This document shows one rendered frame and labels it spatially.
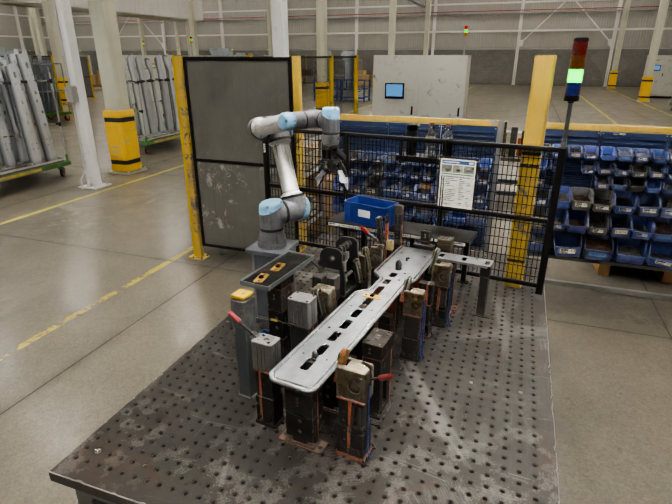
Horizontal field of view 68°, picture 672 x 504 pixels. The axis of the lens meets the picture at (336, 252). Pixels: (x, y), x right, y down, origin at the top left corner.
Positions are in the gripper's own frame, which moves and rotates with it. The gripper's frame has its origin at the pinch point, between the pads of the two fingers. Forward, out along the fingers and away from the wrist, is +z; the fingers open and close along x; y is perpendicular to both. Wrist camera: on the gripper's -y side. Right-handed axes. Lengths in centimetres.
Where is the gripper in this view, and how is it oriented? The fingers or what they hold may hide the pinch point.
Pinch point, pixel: (333, 188)
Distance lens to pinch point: 225.9
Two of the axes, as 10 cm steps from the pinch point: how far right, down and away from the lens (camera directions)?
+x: 8.9, 1.7, -4.2
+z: 0.0, 9.3, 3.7
